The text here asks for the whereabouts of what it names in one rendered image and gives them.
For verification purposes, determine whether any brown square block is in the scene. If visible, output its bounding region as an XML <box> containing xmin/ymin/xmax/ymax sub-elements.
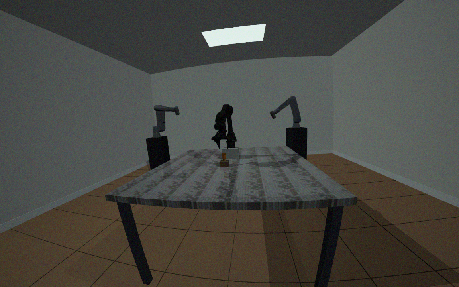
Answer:
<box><xmin>220</xmin><ymin>160</ymin><xmax>230</xmax><ymax>167</ymax></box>

